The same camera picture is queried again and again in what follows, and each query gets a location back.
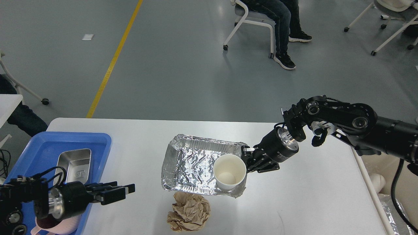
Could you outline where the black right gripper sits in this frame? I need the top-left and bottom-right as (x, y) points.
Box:
(241, 127), (299, 173)

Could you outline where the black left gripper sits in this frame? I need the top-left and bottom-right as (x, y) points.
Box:
(48, 181), (136, 221)

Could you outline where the white paper cup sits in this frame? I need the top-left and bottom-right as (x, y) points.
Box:
(213, 154), (247, 191)

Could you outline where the stainless steel rectangular tray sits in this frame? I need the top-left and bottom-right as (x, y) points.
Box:
(57, 149), (92, 184)

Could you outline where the pink mug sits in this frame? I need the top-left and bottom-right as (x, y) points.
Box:
(30, 215), (82, 235)

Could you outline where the aluminium foil tray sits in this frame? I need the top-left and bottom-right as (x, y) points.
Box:
(161, 134), (248, 199)

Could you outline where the brown paper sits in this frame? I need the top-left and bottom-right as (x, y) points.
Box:
(166, 192), (211, 232)

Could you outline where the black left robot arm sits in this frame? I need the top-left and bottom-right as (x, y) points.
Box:
(1, 166), (136, 235)

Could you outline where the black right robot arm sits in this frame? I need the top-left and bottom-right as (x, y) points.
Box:
(242, 95), (418, 232)

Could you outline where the blue plastic tray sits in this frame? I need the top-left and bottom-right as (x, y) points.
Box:
(1, 132), (112, 235)

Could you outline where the white cup in bin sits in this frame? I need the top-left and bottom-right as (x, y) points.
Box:
(369, 173), (386, 194)

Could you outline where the white side table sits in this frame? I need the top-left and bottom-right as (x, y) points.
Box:
(0, 94), (23, 128)

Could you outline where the grey chair at left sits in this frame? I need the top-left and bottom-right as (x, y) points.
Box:
(0, 50), (50, 106)

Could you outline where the grey white office chair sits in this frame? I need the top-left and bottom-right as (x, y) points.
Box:
(223, 0), (275, 59)

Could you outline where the person in blue hoodie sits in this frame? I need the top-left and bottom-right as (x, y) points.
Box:
(242, 0), (312, 70)

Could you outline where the cream plastic bin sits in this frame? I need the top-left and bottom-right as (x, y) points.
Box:
(353, 150), (418, 235)

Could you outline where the white paper on floor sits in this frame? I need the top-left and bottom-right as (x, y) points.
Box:
(82, 34), (94, 41)

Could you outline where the white chair top right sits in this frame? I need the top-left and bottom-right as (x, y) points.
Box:
(343, 0), (418, 56)

